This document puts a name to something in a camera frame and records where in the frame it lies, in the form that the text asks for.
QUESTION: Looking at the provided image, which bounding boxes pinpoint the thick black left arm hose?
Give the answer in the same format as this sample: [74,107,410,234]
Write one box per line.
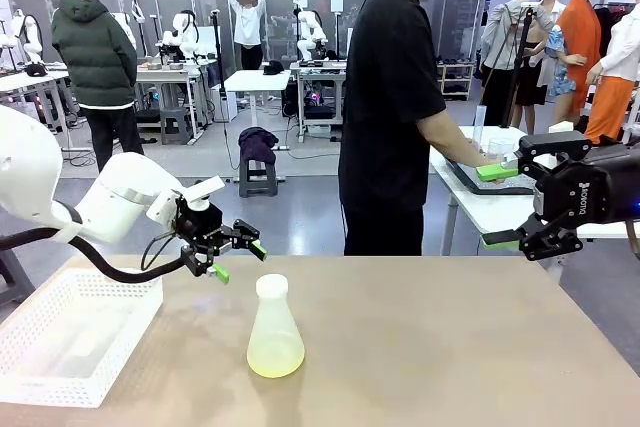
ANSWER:
[0,229,187,284]

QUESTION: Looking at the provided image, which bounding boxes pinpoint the black pole stand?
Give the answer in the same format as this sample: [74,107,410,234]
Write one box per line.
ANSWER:
[209,9,227,123]

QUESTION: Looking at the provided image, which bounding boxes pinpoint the person in green jacket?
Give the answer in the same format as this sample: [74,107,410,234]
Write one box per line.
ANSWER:
[51,0,146,173]

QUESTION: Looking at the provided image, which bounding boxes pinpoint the white perforated empty basket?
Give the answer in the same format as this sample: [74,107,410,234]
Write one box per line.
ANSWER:
[0,267,165,408]

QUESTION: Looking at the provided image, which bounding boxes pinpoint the translucent plastic conical flask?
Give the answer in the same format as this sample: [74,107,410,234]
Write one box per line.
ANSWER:
[246,291,306,379]

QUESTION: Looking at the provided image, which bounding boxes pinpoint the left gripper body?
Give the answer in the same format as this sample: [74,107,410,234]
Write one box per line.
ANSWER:
[174,199,224,249]

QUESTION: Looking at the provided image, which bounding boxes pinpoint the mannequin in white shirt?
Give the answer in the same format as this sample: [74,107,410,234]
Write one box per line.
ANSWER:
[584,1,640,146]

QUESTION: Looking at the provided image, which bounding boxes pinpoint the mannequin in grey shirt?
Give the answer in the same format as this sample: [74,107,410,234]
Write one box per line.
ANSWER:
[479,0,551,131]

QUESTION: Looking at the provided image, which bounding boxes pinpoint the wooden shoe rack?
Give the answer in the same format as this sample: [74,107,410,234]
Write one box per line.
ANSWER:
[436,61,475,102]

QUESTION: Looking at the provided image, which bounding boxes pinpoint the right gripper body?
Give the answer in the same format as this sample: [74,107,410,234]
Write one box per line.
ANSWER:
[533,143,640,226]

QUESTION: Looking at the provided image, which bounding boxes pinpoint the mannequin in blue floral dress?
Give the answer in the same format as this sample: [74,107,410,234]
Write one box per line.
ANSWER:
[537,0,586,133]

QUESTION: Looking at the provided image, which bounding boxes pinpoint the mannequin in orange coat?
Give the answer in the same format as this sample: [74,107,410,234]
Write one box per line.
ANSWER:
[555,0,609,113]

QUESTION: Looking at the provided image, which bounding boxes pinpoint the person's right forearm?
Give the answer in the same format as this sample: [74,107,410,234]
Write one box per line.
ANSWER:
[424,114,481,168]

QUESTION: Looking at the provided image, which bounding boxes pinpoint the white round flask cap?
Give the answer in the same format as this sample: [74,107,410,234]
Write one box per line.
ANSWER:
[255,274,290,301]

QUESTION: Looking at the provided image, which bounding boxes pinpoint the dark purple clothes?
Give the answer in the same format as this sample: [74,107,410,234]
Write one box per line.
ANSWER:
[237,126,280,166]

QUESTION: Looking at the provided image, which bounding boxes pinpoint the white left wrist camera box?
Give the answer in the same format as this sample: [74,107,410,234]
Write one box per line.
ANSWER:
[183,175,225,212]

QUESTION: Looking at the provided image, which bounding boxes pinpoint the person's right hand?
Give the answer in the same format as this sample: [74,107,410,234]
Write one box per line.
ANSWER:
[462,146,502,171]

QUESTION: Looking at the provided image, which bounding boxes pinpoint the white lab desk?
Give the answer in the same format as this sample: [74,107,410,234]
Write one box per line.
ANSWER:
[288,60,347,143]
[223,69,292,123]
[133,59,214,143]
[0,69,71,128]

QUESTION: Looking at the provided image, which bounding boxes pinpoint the white side table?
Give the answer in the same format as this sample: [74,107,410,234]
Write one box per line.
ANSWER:
[428,124,640,256]

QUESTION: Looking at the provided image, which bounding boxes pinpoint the person in black T-shirt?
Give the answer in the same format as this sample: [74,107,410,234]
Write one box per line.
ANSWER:
[338,0,464,257]

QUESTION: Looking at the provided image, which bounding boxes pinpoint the black tray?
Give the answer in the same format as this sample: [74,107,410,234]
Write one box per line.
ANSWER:
[451,156,537,197]

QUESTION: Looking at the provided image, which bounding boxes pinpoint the black tripod stand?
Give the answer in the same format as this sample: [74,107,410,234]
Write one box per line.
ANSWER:
[499,1,534,128]

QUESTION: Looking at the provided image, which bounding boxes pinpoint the white computer tower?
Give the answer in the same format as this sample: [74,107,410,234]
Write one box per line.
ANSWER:
[212,84,239,123]

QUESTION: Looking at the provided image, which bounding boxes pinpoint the person in white shirt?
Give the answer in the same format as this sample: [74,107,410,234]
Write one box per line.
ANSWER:
[227,0,268,72]

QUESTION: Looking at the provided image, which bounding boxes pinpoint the grey stool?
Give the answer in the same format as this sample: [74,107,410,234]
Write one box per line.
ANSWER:
[238,159,279,199]
[159,106,195,146]

